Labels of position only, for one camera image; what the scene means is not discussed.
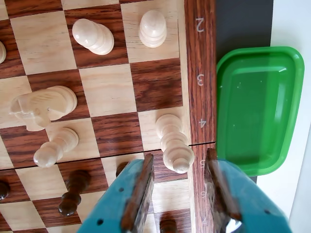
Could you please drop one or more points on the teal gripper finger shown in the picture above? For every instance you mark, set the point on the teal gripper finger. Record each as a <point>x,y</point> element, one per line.
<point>109,206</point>
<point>250,208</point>

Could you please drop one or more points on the light wooden queen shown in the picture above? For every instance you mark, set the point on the light wooden queen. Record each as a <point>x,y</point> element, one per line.
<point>173,143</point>

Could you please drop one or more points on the wooden chess board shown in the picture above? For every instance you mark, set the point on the wooden chess board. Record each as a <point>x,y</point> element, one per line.
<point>109,89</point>

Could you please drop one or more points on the dark wooden pawn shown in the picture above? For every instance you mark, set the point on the dark wooden pawn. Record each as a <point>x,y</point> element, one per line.
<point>3,190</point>
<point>74,189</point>
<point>121,168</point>
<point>168,227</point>

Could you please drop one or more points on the light wooden pawn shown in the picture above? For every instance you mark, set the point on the light wooden pawn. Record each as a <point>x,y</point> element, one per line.
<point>58,143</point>
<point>153,26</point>
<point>90,35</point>
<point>2,52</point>

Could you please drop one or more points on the green plastic tray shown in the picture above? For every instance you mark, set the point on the green plastic tray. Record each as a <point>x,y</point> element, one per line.
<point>257,109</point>

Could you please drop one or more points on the light wooden knight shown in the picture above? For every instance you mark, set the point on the light wooden knight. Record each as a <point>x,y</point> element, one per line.
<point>41,106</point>

